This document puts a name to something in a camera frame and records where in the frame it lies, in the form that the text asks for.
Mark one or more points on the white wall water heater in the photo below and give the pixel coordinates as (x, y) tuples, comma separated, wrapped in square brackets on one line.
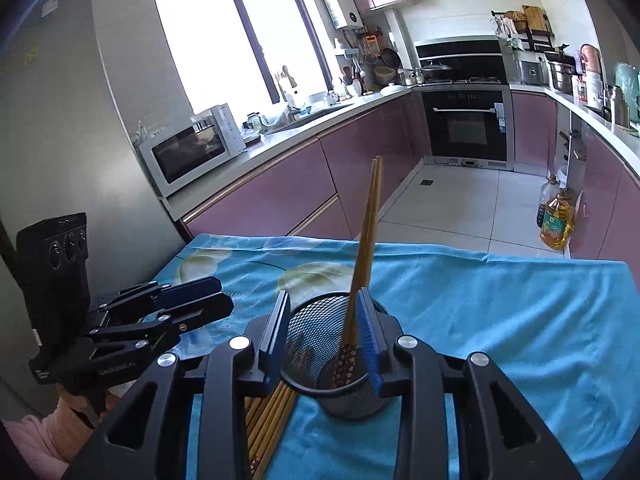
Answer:
[(344, 14)]

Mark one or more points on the white microwave oven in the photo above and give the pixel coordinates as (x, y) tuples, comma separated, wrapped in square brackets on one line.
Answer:
[(189, 148)]

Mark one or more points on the black wok with lid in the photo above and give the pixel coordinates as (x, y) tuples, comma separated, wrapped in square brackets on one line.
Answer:
[(432, 71)]

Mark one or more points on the black wall rack shelf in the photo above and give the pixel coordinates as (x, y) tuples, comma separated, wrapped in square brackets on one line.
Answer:
[(527, 29)]

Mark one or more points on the steel stock pot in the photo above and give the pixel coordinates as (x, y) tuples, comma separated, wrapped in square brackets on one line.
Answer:
[(561, 76)]

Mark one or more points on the silver refrigerator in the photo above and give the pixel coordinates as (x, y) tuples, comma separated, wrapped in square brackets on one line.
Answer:
[(64, 149)]

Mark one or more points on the black mesh pen cup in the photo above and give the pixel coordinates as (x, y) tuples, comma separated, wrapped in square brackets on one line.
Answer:
[(310, 356)]

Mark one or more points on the yellow cooking oil bottle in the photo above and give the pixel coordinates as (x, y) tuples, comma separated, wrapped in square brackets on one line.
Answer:
[(558, 220)]

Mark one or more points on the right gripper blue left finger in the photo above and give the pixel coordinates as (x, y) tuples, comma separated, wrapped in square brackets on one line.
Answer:
[(146, 434)]

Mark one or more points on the pink sleeve left forearm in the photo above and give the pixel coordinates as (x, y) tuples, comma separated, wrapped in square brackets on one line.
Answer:
[(33, 448)]

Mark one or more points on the wooden chopstick red patterned end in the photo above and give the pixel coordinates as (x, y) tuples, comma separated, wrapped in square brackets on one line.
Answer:
[(362, 269), (344, 367), (266, 420), (274, 433), (248, 403), (259, 406), (262, 415)]

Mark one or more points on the black range hood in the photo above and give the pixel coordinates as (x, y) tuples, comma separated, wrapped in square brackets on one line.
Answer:
[(474, 58)]

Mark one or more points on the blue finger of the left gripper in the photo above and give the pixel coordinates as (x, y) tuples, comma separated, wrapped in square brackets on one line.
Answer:
[(200, 312), (192, 287)]

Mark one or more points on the black built-in oven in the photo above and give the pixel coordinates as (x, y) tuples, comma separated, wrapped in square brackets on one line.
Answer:
[(470, 125)]

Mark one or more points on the blue floral tablecloth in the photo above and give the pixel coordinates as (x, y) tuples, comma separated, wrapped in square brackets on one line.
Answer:
[(566, 332)]

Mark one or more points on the person's left hand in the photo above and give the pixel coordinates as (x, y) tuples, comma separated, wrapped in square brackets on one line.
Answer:
[(90, 410)]

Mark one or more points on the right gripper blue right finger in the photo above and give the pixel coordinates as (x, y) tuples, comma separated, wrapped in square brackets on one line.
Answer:
[(500, 435)]

